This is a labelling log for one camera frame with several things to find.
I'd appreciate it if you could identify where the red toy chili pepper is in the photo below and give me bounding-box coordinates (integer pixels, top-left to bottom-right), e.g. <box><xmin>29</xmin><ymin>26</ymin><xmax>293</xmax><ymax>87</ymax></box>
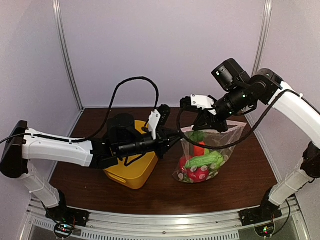
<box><xmin>186</xmin><ymin>131</ymin><xmax>205</xmax><ymax>157</ymax></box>

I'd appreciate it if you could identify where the clear dotted zip bag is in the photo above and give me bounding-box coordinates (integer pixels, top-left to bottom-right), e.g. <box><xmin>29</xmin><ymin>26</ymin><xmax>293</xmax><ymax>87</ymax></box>
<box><xmin>173</xmin><ymin>120</ymin><xmax>247</xmax><ymax>184</ymax></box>

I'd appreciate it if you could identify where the green toy cucumber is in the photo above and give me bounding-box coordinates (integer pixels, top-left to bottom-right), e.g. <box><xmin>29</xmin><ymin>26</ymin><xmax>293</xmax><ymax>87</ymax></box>
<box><xmin>185</xmin><ymin>151</ymin><xmax>224</xmax><ymax>169</ymax></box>

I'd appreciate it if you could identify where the yellow plastic basket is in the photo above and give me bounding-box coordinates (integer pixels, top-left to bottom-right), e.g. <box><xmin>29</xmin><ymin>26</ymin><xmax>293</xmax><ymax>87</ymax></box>
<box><xmin>103</xmin><ymin>115</ymin><xmax>159</xmax><ymax>190</ymax></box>

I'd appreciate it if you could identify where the red toy apple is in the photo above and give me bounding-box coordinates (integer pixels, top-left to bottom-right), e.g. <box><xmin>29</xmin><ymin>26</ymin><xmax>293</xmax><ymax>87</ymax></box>
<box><xmin>179</xmin><ymin>156</ymin><xmax>190</xmax><ymax>174</ymax></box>
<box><xmin>187</xmin><ymin>166</ymin><xmax>210</xmax><ymax>183</ymax></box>

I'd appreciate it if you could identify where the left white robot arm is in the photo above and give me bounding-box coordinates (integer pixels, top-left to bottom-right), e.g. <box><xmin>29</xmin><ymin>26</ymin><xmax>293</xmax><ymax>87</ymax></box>
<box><xmin>0</xmin><ymin>111</ymin><xmax>181</xmax><ymax>222</ymax></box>

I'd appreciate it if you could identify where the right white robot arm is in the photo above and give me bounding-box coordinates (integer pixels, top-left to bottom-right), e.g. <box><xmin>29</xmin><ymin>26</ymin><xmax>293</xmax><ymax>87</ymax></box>
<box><xmin>189</xmin><ymin>58</ymin><xmax>320</xmax><ymax>221</ymax></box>

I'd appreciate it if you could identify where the right circuit board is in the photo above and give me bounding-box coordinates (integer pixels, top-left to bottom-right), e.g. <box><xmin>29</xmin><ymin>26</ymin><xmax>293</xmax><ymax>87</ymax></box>
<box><xmin>254</xmin><ymin>222</ymin><xmax>275</xmax><ymax>238</ymax></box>

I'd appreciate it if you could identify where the circuit board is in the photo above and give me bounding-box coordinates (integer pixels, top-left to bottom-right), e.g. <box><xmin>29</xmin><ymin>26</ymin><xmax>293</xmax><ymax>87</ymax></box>
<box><xmin>53</xmin><ymin>222</ymin><xmax>75</xmax><ymax>238</ymax></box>
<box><xmin>254</xmin><ymin>222</ymin><xmax>275</xmax><ymax>238</ymax></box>

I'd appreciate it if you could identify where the left circuit board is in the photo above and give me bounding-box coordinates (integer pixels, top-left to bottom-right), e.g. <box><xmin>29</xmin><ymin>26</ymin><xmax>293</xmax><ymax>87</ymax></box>
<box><xmin>53</xmin><ymin>222</ymin><xmax>75</xmax><ymax>238</ymax></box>

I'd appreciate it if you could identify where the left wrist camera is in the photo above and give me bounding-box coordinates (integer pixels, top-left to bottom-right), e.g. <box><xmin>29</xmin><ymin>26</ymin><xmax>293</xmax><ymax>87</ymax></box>
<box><xmin>148</xmin><ymin>104</ymin><xmax>171</xmax><ymax>140</ymax></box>

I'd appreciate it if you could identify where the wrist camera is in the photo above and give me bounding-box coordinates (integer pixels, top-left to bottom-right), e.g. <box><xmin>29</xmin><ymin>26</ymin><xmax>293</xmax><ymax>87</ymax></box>
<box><xmin>180</xmin><ymin>93</ymin><xmax>217</xmax><ymax>111</ymax></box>
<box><xmin>148</xmin><ymin>104</ymin><xmax>171</xmax><ymax>140</ymax></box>

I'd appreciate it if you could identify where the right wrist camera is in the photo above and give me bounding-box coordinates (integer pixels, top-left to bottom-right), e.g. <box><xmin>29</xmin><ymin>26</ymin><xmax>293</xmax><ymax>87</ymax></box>
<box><xmin>180</xmin><ymin>93</ymin><xmax>217</xmax><ymax>111</ymax></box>

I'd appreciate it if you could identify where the left black cable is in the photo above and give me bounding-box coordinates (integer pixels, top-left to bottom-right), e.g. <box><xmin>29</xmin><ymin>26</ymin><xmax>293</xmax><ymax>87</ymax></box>
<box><xmin>82</xmin><ymin>76</ymin><xmax>160</xmax><ymax>141</ymax></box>

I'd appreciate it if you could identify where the right aluminium frame post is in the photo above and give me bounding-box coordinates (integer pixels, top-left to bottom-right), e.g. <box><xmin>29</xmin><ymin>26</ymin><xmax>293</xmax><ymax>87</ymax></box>
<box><xmin>252</xmin><ymin>0</ymin><xmax>273</xmax><ymax>75</ymax></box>

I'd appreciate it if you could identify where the aluminium frame post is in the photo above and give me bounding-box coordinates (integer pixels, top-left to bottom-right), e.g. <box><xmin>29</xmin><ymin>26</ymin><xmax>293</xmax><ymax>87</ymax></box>
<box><xmin>52</xmin><ymin>0</ymin><xmax>84</xmax><ymax>111</ymax></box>
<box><xmin>252</xmin><ymin>0</ymin><xmax>273</xmax><ymax>75</ymax></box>

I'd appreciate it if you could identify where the front aluminium rail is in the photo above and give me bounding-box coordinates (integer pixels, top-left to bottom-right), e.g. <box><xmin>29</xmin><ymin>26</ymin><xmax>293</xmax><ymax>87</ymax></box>
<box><xmin>24</xmin><ymin>197</ymin><xmax>308</xmax><ymax>240</ymax></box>

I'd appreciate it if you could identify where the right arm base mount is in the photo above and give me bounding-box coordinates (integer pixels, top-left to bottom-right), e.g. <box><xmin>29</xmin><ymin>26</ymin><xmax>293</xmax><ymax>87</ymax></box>
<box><xmin>239</xmin><ymin>189</ymin><xmax>282</xmax><ymax>226</ymax></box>

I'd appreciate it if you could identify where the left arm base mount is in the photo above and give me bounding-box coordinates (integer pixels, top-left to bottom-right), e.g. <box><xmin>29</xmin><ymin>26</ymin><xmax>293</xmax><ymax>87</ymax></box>
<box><xmin>43</xmin><ymin>192</ymin><xmax>90</xmax><ymax>227</ymax></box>

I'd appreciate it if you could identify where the left aluminium frame post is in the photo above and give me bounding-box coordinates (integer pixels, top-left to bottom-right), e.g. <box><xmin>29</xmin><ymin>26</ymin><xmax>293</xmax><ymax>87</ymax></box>
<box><xmin>52</xmin><ymin>0</ymin><xmax>84</xmax><ymax>111</ymax></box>

